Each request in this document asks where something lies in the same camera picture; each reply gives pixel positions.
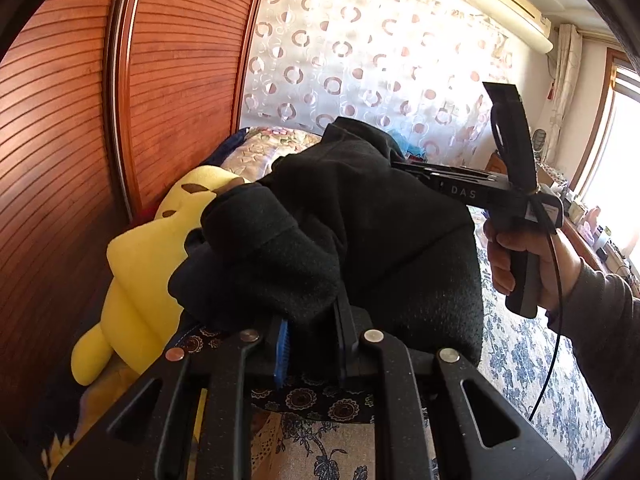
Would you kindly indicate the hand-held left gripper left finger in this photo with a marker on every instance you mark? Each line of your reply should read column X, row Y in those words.
column 281, row 355

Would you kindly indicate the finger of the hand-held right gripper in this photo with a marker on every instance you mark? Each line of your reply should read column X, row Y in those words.
column 420, row 172

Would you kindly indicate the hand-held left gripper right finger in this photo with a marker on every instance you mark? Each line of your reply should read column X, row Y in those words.
column 342, row 355

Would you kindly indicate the black fleece sweatshirt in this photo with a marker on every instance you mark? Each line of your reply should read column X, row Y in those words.
column 350, row 235

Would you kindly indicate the person's right forearm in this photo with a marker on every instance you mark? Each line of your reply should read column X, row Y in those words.
column 600, row 335

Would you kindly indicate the person's right hand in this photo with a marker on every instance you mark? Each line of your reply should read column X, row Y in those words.
column 500, row 255

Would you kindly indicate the dark floral patterned cloth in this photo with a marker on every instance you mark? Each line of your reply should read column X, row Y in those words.
column 310, row 400

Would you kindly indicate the small round fan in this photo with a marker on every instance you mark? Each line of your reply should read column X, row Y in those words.
column 541, row 142

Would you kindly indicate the wooden sideboard cabinet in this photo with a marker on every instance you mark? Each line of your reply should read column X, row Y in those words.
column 592, row 255

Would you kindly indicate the tied beige window curtain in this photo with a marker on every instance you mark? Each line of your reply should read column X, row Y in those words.
column 565, row 90

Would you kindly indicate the wooden framed window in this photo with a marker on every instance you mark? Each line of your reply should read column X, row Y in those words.
column 615, row 150

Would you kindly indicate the sheer circle patterned curtain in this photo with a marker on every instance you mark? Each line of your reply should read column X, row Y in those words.
column 350, row 35

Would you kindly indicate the yellow plush toy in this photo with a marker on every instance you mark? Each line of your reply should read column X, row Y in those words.
column 135, row 280

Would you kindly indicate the floral bed quilt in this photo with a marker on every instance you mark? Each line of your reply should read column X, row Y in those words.
column 525, row 360

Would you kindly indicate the navy blue bed sheet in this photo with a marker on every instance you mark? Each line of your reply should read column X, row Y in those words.
column 227, row 147

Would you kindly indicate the brown wooden slatted wardrobe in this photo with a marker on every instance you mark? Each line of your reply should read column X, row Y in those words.
column 60, row 160

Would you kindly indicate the white wall air conditioner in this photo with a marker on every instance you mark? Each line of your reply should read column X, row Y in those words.
column 515, row 10

